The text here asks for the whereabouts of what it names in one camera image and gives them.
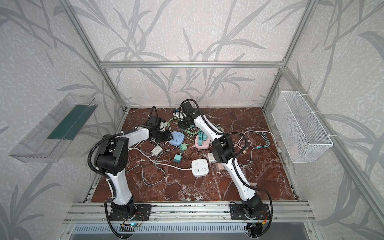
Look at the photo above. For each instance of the white wire mesh basket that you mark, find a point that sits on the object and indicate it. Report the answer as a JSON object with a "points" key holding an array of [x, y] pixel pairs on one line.
{"points": [[303, 135]]}

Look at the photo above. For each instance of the teal charger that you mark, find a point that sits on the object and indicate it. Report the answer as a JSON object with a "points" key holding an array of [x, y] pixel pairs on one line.
{"points": [[177, 158]]}

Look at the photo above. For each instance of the white power strip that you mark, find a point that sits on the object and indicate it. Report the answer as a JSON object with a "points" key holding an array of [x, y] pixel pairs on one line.
{"points": [[200, 168]]}

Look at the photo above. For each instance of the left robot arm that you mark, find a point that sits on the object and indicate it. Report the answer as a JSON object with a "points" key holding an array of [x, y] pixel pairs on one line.
{"points": [[96, 150]]}

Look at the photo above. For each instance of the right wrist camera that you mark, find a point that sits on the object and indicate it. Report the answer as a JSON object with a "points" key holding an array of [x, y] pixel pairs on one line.
{"points": [[178, 114]]}

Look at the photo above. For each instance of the blue power strip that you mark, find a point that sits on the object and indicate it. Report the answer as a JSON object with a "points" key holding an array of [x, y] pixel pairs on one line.
{"points": [[178, 139]]}

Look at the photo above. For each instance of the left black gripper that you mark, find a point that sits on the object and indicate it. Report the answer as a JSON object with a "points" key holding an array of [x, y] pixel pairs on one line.
{"points": [[163, 134]]}

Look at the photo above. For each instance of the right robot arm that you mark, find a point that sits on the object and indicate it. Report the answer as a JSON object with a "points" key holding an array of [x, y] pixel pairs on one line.
{"points": [[224, 152]]}

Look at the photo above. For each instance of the pink power strip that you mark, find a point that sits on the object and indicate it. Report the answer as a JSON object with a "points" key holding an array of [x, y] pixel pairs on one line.
{"points": [[202, 144]]}

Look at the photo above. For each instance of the clear plastic wall tray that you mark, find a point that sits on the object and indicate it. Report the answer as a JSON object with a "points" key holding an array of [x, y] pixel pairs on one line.
{"points": [[48, 141]]}

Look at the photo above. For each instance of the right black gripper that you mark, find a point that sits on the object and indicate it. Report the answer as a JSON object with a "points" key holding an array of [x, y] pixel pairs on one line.
{"points": [[183, 124]]}

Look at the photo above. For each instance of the pink charger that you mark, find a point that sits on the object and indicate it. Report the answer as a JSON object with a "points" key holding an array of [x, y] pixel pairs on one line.
{"points": [[219, 167]]}

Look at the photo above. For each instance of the green charger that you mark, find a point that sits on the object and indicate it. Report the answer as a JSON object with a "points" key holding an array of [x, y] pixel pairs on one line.
{"points": [[183, 147]]}

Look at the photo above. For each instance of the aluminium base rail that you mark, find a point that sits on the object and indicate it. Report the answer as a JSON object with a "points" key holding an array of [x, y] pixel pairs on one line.
{"points": [[193, 212]]}

